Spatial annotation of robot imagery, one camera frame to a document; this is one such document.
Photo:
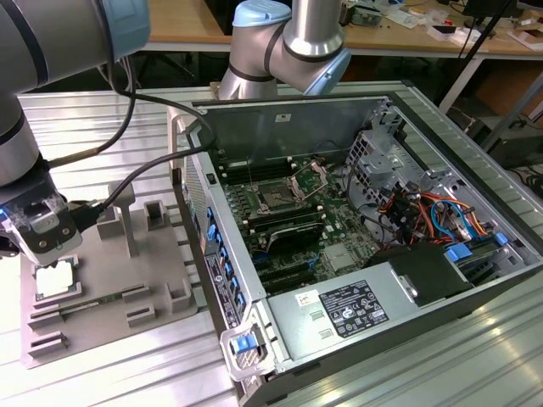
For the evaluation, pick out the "silver CPU with green edge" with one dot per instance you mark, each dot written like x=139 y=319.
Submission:
x=53 y=280

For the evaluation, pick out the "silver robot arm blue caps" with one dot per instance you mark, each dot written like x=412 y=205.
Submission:
x=63 y=34

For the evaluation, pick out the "blue plastic slot latch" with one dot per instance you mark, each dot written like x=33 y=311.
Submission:
x=212 y=231

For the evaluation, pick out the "black RAM slot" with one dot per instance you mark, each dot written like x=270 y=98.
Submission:
x=282 y=215
x=284 y=219
x=256 y=166
x=254 y=161
x=285 y=224
x=280 y=210
x=271 y=175
x=259 y=171

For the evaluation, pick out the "CPU socket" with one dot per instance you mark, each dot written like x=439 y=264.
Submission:
x=275 y=194

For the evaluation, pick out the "blue expansion slot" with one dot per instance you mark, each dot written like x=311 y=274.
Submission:
x=311 y=263

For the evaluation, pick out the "grey plastic parts rack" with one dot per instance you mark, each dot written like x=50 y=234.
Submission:
x=110 y=263

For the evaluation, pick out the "green RAM stick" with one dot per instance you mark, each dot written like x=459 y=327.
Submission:
x=102 y=300

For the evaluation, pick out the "open black PC case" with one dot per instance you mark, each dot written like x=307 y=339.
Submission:
x=237 y=220

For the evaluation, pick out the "blue case latch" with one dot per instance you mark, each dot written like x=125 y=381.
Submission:
x=244 y=343

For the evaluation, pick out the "black graphics card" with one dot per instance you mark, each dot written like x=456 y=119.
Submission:
x=292 y=237

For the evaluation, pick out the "grey power supply unit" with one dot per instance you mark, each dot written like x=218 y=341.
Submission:
x=292 y=330

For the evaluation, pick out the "green motherboard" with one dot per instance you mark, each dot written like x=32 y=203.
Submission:
x=339 y=229

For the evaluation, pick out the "silver chipset heatsink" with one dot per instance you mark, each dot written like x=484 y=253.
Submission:
x=341 y=258

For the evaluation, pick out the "metal disk bay cage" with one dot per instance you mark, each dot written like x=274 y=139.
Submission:
x=373 y=169

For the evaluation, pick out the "blue disk carrier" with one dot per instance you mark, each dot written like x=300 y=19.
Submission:
x=459 y=254

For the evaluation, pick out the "white box with red item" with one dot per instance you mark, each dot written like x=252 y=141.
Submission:
x=445 y=33

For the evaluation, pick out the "black box under desk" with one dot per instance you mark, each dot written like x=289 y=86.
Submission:
x=517 y=148

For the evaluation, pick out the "wooden desk white frame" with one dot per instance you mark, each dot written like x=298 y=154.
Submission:
x=191 y=21

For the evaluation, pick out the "white sticker on case wall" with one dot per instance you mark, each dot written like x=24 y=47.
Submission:
x=282 y=118

